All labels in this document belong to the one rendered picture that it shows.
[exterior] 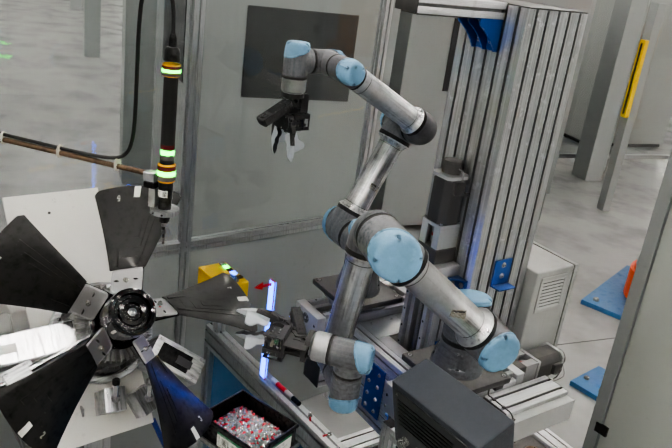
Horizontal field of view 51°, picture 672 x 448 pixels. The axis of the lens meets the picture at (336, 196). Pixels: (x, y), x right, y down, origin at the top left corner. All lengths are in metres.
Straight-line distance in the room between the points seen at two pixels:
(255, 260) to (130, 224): 1.09
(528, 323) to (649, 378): 0.76
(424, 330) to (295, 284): 1.00
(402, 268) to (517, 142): 0.64
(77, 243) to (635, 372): 2.12
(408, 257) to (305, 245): 1.48
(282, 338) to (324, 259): 1.43
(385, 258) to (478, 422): 0.39
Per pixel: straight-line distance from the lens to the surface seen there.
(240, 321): 1.92
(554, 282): 2.40
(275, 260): 2.97
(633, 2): 8.09
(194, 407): 1.90
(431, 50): 5.38
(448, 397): 1.58
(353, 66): 2.04
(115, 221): 1.93
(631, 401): 3.10
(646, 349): 2.99
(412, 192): 5.66
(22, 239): 1.79
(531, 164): 2.15
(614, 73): 8.13
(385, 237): 1.58
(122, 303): 1.79
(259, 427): 2.05
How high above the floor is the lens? 2.11
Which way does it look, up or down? 20 degrees down
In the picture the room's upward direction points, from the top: 8 degrees clockwise
